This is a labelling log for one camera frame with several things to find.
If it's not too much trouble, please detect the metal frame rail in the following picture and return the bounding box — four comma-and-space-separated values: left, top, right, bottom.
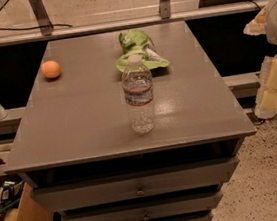
0, 0, 269, 47

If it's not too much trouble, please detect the black cable on floor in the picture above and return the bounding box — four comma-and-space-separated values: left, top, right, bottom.
0, 17, 74, 37

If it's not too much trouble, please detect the orange fruit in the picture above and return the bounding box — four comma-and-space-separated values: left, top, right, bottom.
40, 61, 61, 79

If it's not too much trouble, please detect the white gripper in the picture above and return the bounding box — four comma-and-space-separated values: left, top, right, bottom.
243, 0, 277, 119

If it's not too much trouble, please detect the clear plastic water bottle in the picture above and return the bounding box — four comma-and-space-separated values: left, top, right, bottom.
121, 54, 155, 134

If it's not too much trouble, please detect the green chip bag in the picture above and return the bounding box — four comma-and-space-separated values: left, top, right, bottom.
115, 29, 170, 72

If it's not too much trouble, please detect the middle grey drawer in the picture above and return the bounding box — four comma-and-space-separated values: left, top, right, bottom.
62, 191, 223, 221

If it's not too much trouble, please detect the top grey drawer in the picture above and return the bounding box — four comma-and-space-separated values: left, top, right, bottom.
32, 156, 239, 212

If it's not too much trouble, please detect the grey drawer cabinet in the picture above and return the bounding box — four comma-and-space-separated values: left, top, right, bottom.
7, 22, 255, 218

